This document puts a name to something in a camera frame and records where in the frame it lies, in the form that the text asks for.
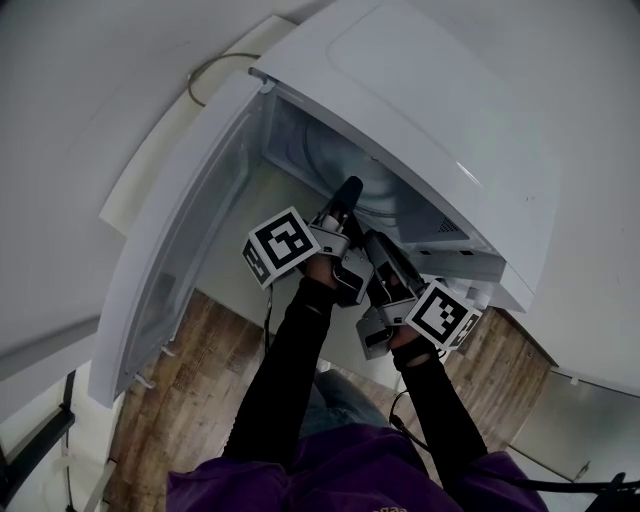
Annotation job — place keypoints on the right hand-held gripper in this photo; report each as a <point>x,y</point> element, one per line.
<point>440,312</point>

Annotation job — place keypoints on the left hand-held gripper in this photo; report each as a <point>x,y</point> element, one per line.
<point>282,242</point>

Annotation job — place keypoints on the round glass turntable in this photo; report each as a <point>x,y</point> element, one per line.
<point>380,192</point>

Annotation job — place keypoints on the person's right forearm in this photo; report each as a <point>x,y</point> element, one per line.
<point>440,400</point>

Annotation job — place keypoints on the person's left forearm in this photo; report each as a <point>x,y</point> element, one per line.
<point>285,360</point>

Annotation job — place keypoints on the white microwave knob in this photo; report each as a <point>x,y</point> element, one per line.
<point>482,296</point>

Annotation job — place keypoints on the person's left shoe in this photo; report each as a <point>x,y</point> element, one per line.
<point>324,367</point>

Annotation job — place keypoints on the white microwave oven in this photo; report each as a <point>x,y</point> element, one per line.
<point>425,100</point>

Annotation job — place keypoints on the person's left leg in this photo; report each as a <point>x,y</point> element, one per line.
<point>340,400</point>

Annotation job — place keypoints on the white microwave door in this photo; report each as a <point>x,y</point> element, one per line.
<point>165,250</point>

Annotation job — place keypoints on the person's purple sweatshirt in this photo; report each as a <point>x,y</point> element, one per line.
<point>350,475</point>

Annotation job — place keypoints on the frosted glass door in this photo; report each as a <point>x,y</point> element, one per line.
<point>590,425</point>

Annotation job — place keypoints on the black framed window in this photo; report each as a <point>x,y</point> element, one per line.
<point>37,445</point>

